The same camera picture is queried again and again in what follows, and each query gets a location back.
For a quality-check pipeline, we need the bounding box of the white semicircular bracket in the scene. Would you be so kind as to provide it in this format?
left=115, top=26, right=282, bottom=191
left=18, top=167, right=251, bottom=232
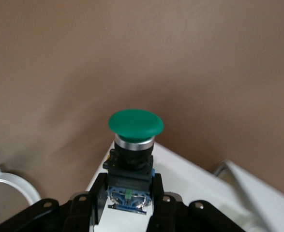
left=0, top=166, right=42, bottom=206

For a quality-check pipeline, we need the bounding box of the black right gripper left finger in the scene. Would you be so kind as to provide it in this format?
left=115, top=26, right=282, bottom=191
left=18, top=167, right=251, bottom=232
left=0, top=173, right=109, bottom=232

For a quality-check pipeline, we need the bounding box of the white drawer cabinet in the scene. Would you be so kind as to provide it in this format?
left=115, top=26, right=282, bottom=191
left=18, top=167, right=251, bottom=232
left=86, top=141, right=256, bottom=232

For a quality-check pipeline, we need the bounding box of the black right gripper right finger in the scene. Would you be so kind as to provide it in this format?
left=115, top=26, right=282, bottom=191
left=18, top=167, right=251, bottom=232
left=148, top=173, right=246, bottom=232

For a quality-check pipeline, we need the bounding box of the white plastic drawer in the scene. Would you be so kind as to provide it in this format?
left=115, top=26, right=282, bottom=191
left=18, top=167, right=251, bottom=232
left=213, top=159, right=284, bottom=232

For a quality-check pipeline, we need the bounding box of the green mushroom push button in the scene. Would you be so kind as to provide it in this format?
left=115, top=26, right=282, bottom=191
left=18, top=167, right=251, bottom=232
left=102, top=109, right=164, bottom=216

